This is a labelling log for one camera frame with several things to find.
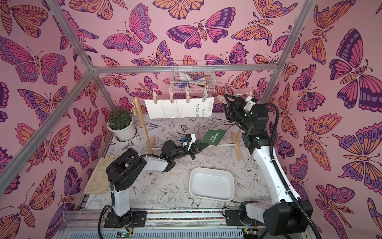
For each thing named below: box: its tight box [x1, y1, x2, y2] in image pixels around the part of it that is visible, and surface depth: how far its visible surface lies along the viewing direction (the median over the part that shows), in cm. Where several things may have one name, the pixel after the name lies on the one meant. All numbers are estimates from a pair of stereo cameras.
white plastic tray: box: [188, 167, 236, 202], surface depth 86 cm
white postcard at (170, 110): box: [161, 99, 180, 119], surface depth 74 cm
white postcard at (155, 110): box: [144, 100, 165, 119], surface depth 72 cm
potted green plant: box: [106, 107, 137, 141], surface depth 97 cm
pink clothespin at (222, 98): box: [214, 94, 228, 105], surface depth 68 cm
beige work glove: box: [83, 154, 116, 195], surface depth 88 cm
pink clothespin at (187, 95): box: [186, 86, 190, 104], surface depth 67 cm
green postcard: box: [200, 129, 228, 146], surface depth 72 cm
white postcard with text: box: [178, 97, 215, 119], surface depth 74 cm
